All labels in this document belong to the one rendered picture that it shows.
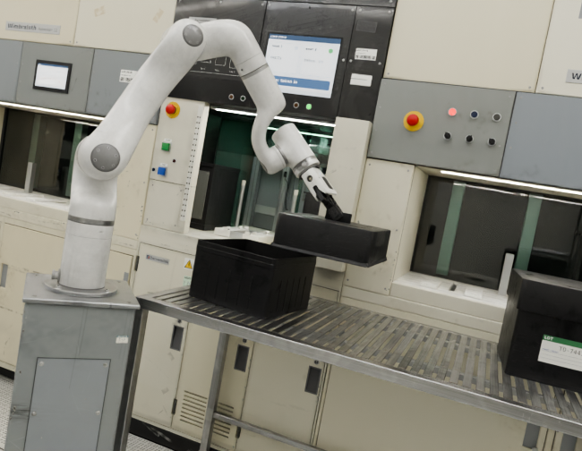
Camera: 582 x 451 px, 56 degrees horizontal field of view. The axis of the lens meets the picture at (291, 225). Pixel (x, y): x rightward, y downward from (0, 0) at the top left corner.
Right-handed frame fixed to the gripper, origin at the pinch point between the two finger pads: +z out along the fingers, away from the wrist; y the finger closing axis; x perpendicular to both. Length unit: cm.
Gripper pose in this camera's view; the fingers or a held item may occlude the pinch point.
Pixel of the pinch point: (336, 213)
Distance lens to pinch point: 165.3
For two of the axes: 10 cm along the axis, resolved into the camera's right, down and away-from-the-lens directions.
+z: 5.2, 8.3, -1.9
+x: -7.8, 5.6, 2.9
